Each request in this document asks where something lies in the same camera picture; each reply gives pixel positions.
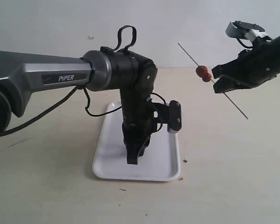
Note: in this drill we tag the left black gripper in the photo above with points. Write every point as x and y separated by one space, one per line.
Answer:
137 121

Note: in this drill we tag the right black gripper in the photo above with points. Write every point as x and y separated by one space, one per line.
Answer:
251 69

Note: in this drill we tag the thin metal skewer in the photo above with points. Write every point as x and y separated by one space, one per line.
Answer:
197 64

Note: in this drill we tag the red meat piece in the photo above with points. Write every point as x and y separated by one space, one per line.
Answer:
201 71
206 77

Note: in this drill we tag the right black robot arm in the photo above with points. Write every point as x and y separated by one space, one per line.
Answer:
276 51

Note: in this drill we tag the left grey Piper arm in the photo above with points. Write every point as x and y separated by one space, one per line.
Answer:
133 75

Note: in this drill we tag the white rectangular plastic tray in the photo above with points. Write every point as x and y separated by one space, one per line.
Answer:
160 162

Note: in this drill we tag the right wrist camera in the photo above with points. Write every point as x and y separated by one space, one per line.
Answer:
245 30

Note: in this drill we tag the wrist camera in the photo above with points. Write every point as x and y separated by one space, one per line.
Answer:
245 30
168 114

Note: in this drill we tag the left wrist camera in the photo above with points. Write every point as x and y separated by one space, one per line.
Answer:
168 114

